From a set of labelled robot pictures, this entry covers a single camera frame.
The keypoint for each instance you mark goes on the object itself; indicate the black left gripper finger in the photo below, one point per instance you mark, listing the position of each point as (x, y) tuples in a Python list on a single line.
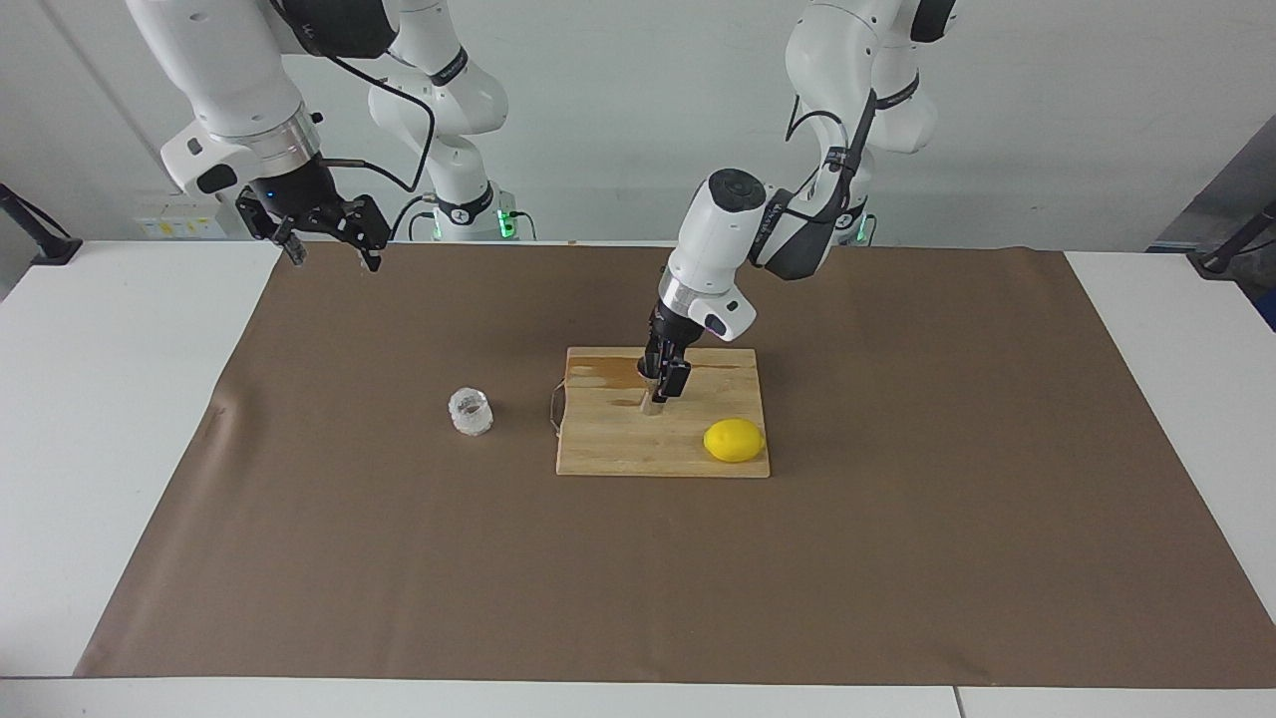
[(676, 381), (648, 369)]

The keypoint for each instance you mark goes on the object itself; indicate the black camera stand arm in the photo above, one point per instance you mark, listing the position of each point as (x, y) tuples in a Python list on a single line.
[(1221, 259), (50, 247)]

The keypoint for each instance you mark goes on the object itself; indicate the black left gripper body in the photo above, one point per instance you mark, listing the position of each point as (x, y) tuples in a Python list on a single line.
[(666, 334)]

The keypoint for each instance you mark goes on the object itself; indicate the steel cocktail jigger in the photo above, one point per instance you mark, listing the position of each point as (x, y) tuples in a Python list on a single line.
[(653, 404)]

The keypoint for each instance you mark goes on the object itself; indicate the right gripper finger all black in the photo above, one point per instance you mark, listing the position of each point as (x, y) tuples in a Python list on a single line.
[(371, 234)]

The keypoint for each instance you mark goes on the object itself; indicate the brown paper table mat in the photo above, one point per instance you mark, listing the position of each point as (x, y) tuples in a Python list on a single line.
[(399, 558)]

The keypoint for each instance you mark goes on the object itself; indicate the clear textured glass cup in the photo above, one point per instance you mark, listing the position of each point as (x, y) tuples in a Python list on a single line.
[(471, 412)]

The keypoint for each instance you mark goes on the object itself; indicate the wooden cutting board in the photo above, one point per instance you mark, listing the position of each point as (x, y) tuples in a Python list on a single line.
[(598, 454)]

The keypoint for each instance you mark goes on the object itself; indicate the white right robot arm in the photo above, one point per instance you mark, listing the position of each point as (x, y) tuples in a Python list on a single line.
[(219, 70)]

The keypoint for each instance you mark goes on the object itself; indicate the white yellow wall socket box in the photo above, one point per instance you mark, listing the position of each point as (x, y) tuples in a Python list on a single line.
[(179, 217)]

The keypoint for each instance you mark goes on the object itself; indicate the yellow lemon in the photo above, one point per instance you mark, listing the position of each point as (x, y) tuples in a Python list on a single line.
[(735, 441)]

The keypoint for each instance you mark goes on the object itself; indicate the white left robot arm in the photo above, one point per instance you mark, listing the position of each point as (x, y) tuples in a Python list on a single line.
[(718, 229)]

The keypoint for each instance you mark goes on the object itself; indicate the right gripper finger with grey pad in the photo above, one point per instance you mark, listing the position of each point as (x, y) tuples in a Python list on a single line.
[(291, 247)]

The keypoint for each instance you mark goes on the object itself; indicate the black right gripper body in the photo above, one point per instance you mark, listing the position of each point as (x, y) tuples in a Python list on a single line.
[(299, 194)]

